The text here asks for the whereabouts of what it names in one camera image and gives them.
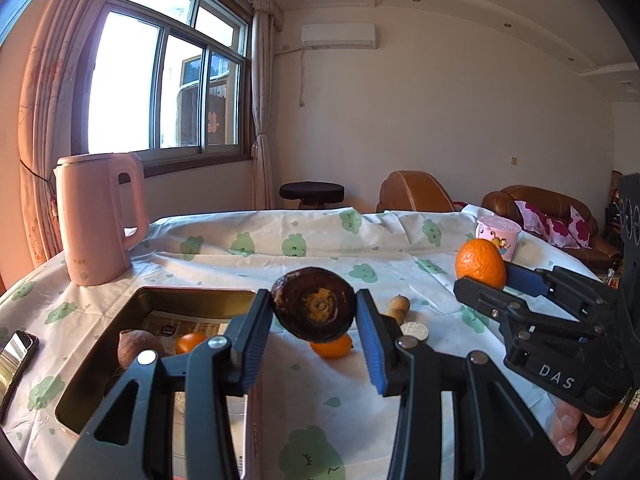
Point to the pink electric kettle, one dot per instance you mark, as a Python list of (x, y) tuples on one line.
[(95, 220)]

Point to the sliding glass window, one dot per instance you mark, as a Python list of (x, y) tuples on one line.
[(150, 75)]

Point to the medium orange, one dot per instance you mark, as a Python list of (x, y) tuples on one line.
[(332, 349)]

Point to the brown leather sofa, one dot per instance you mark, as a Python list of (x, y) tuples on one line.
[(540, 195)]

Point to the large orange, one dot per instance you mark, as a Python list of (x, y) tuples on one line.
[(480, 262)]

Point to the pink tin box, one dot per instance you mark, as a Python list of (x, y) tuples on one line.
[(200, 305)]

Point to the white air conditioner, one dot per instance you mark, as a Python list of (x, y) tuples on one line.
[(337, 35)]

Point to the brown purple round fruit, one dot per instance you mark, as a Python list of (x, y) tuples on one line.
[(135, 347)]

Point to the white green printed tablecloth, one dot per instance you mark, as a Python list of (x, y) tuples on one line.
[(325, 270)]

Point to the person's right hand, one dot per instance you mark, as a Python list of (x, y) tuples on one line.
[(567, 425)]

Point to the dark round stool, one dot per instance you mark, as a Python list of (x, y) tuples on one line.
[(311, 192)]

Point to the beige patterned curtain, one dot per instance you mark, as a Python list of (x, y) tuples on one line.
[(262, 110)]

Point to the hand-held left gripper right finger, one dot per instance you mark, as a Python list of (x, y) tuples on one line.
[(372, 350)]

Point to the pink cartoon cup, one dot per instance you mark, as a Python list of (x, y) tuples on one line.
[(495, 227)]

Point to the pink patterned curtain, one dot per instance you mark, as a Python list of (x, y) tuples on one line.
[(45, 85)]

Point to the brown leather armchair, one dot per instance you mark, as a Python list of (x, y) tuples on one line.
[(410, 190)]

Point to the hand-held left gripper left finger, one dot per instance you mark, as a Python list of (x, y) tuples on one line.
[(252, 340)]

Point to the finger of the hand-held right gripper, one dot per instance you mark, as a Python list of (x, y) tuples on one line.
[(525, 277), (490, 300)]

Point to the small orange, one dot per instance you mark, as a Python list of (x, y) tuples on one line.
[(192, 343)]

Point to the black smartphone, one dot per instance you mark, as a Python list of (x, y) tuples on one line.
[(15, 355)]

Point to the dark round passion fruit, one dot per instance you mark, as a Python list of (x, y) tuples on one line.
[(300, 305)]

